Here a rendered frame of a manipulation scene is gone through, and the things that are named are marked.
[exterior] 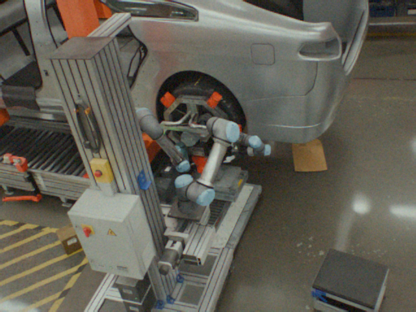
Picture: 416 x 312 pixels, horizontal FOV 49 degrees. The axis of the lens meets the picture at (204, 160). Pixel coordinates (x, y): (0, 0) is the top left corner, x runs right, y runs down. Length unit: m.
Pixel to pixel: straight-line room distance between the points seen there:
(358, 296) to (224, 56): 1.82
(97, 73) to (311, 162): 2.84
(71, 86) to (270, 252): 2.16
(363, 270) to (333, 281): 0.22
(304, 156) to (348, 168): 0.43
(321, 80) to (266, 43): 0.45
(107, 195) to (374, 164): 2.79
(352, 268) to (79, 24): 2.36
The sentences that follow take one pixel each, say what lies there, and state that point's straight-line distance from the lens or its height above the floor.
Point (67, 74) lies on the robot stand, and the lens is 2.25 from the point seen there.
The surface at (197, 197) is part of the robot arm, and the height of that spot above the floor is 1.01.
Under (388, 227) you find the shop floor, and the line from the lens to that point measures 3.98.
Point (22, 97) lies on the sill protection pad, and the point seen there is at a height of 0.92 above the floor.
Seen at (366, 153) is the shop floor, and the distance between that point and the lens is 4.72.
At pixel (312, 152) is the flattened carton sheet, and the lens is 4.69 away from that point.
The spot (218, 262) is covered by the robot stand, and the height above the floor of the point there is 0.22.
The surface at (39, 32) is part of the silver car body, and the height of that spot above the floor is 1.56.
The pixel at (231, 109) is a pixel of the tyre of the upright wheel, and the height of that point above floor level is 1.00.
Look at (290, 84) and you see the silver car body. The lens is 3.28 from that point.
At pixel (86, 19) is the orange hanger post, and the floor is 1.89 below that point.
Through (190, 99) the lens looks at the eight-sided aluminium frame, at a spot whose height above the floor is 1.12.
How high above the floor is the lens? 2.80
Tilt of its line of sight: 36 degrees down
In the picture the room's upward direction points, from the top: 10 degrees counter-clockwise
